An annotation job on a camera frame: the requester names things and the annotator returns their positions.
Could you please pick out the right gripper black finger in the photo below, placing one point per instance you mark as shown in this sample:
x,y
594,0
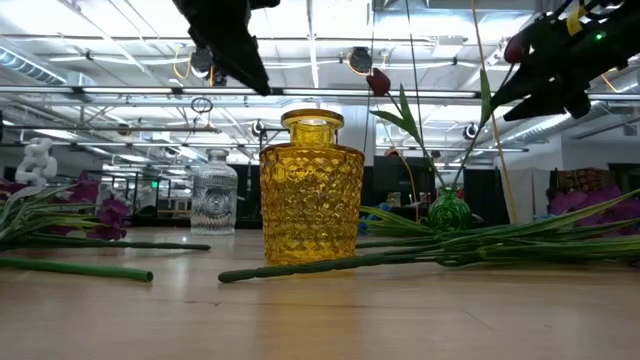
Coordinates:
x,y
560,100
537,80

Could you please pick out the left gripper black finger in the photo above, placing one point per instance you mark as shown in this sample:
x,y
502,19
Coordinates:
x,y
240,55

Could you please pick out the red artificial tulip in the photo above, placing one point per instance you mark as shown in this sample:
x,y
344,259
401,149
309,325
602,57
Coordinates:
x,y
515,47
100,270
378,82

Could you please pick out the green grass sprig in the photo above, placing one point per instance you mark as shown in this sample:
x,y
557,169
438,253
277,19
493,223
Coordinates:
x,y
550,227

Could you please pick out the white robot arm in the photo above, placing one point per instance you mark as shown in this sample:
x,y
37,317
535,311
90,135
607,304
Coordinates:
x,y
35,165

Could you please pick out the clear glass vase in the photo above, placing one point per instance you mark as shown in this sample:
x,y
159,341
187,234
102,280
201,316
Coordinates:
x,y
214,200

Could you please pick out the green glass vase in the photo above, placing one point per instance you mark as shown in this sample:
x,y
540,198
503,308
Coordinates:
x,y
449,212

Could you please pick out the yellow glass vase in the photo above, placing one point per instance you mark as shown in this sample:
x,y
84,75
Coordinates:
x,y
310,200

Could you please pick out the patterned red tapestry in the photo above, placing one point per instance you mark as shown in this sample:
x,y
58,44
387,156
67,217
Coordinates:
x,y
587,180

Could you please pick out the white partition panel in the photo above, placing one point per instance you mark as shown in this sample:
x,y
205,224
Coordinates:
x,y
530,190

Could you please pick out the black partition panel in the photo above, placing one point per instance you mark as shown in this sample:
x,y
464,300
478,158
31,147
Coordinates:
x,y
482,197
395,172
247,200

